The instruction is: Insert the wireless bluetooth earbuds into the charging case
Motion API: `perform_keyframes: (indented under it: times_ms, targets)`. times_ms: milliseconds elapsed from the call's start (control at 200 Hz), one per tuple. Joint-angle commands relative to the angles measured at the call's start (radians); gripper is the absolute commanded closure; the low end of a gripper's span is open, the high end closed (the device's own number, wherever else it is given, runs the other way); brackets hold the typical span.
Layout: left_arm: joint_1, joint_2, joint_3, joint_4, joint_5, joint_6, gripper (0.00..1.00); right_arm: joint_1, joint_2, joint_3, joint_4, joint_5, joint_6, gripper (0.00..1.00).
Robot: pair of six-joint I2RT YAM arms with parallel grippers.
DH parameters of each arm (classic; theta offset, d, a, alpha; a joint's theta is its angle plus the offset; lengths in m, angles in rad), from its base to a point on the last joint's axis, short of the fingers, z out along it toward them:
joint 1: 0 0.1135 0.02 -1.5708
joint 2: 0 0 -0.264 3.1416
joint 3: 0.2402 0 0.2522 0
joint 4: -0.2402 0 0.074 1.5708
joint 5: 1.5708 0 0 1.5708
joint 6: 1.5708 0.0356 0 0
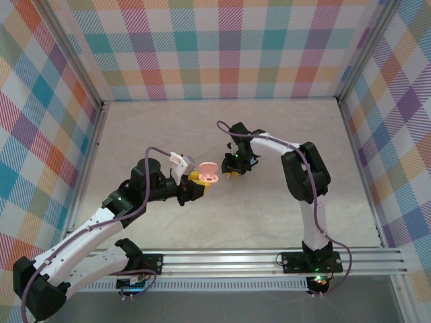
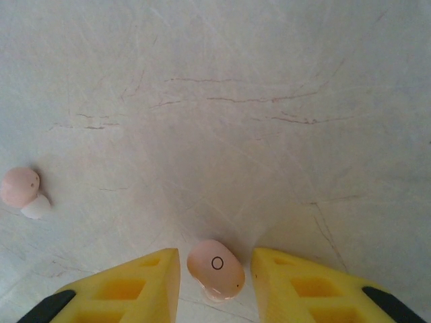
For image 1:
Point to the pink earbud charging case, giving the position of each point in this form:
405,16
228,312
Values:
208,168

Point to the aluminium frame corner post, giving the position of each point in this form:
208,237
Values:
367,50
72,50

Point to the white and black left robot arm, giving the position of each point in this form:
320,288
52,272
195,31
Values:
84,242

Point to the small controller circuit board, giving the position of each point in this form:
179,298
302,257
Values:
134,284
318,283

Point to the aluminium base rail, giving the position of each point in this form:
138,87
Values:
219,260

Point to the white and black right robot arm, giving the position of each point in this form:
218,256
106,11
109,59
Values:
296,178

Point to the aluminium frame side rail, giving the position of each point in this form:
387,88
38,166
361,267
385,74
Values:
361,168
87,161

